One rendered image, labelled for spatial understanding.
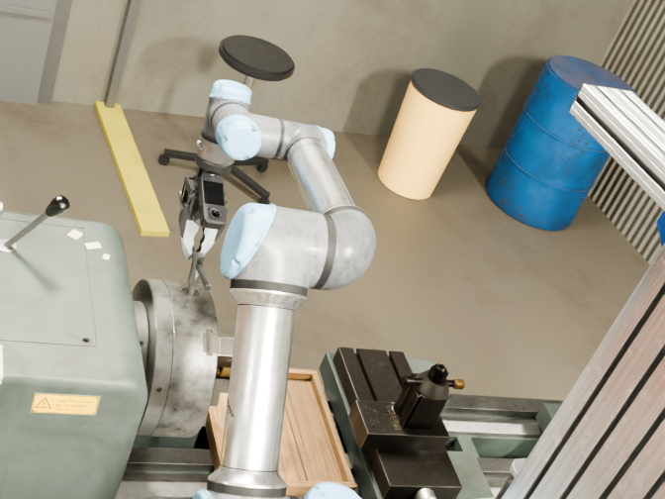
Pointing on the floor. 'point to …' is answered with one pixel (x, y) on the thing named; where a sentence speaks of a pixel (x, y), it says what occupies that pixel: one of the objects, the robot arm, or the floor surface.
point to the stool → (237, 49)
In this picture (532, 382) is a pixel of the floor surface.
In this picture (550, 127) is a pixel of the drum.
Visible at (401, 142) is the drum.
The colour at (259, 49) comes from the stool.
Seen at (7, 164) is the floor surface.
